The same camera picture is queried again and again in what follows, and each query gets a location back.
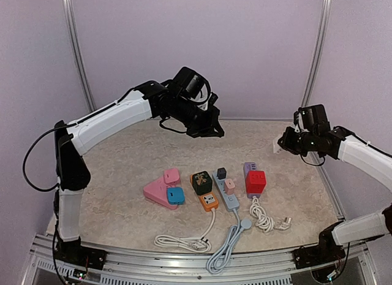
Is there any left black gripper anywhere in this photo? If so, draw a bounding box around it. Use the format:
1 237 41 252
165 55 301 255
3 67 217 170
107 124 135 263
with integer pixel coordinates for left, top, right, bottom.
167 97 226 139

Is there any white charger plug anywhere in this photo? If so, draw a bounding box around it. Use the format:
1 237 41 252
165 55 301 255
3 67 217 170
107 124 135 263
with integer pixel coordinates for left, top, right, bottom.
273 137 282 154

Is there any purple power strip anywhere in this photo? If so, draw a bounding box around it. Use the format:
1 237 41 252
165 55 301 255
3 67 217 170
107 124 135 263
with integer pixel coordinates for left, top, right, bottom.
243 162 261 199

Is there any red cube socket adapter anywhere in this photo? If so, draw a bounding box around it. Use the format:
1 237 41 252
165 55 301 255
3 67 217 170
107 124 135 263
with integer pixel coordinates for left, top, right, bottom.
245 170 267 195

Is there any dark grey charger plug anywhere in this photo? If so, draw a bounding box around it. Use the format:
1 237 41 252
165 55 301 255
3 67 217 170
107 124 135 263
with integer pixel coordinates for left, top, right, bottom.
217 167 227 180

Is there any pale pink charger plug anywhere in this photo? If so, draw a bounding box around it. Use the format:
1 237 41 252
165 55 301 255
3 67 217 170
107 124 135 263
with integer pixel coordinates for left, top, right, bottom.
224 178 236 196

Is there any light blue power strip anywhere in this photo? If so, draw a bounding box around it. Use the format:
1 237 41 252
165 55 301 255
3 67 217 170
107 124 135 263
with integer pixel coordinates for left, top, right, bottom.
212 171 239 212

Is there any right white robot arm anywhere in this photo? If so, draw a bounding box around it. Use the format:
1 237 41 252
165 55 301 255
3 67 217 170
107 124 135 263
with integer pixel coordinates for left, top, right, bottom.
321 131 391 252

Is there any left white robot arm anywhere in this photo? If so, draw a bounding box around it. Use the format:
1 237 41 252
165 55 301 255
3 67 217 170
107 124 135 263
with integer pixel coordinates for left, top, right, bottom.
51 78 224 264

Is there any blue charger plug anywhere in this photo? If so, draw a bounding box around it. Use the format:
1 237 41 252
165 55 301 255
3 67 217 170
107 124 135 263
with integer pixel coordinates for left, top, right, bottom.
167 187 185 205

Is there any pink triangular power socket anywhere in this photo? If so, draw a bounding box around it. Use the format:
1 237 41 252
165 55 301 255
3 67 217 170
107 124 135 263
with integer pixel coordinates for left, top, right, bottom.
143 177 178 210

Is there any dark green cube adapter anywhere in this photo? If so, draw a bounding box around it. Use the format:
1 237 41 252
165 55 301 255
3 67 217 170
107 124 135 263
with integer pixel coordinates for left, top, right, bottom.
190 170 213 196

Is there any orange power strip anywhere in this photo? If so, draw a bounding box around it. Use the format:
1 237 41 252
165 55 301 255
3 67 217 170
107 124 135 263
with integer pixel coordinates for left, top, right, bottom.
198 192 219 212

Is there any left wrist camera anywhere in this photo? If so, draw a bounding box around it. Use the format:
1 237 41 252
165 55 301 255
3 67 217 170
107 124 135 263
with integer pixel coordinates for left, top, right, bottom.
170 67 211 105

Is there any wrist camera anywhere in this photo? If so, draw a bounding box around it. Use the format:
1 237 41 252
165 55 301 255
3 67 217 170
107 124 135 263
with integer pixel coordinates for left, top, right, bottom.
293 104 331 135
170 67 211 105

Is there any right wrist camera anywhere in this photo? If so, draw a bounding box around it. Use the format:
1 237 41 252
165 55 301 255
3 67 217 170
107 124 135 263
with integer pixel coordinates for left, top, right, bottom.
293 104 331 135

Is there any white cable of purple strip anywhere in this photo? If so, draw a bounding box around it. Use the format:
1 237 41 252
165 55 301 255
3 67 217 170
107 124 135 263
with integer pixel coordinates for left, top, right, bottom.
249 197 293 234

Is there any right aluminium corner post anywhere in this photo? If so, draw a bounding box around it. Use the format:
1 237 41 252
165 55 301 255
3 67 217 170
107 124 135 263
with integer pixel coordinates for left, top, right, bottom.
300 0 332 107

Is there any aluminium corner post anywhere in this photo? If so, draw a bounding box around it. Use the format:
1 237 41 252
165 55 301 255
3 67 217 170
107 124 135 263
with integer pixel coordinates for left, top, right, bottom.
300 0 332 107
62 0 96 112

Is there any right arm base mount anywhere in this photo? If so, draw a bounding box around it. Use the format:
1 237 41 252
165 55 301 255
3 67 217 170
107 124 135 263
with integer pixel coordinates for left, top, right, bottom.
292 221 346 269

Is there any white cable of orange strip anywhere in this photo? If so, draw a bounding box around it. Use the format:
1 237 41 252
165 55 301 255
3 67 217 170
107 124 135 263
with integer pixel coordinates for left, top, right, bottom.
153 208 217 253

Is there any light blue cable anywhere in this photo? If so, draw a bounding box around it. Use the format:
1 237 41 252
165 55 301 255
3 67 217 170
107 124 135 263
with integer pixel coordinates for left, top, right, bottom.
205 208 253 275

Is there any aluminium front rail frame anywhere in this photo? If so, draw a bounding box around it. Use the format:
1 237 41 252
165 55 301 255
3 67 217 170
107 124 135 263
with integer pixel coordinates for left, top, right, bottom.
20 232 377 285

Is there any left aluminium corner post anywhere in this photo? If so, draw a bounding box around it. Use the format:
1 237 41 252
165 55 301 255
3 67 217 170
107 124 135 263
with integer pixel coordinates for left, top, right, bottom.
62 0 96 112

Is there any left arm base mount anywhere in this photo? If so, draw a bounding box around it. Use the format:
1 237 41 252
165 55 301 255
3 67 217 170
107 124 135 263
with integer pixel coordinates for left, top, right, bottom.
55 239 107 270

